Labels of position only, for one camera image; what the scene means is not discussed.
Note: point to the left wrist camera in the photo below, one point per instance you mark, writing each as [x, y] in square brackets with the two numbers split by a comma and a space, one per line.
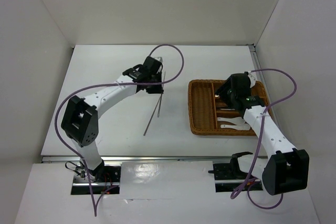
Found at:
[160, 59]

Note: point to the brown wicker cutlery tray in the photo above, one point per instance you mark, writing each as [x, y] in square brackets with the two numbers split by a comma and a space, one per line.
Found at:
[203, 110]

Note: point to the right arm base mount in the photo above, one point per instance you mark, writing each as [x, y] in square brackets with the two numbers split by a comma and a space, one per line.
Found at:
[226, 179]

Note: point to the aluminium rail right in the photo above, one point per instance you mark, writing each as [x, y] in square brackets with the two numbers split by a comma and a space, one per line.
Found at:
[256, 63]

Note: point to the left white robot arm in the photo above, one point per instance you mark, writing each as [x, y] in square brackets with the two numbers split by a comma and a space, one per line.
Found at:
[80, 120]

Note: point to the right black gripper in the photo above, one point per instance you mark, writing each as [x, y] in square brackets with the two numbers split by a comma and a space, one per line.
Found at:
[224, 87]

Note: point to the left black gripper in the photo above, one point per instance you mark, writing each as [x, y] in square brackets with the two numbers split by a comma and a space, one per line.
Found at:
[156, 91]

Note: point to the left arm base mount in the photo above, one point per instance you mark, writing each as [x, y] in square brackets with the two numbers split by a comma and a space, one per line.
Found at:
[108, 179]

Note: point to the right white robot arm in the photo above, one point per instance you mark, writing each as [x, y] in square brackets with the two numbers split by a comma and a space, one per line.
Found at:
[286, 168]

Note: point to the aluminium rail front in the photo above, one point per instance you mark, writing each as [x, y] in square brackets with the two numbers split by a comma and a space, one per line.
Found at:
[120, 159]

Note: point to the grey chopstick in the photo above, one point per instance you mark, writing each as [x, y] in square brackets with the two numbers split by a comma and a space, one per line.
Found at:
[151, 118]
[160, 99]

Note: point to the aluminium rail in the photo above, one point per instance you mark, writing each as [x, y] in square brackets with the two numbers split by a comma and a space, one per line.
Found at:
[120, 159]
[256, 63]

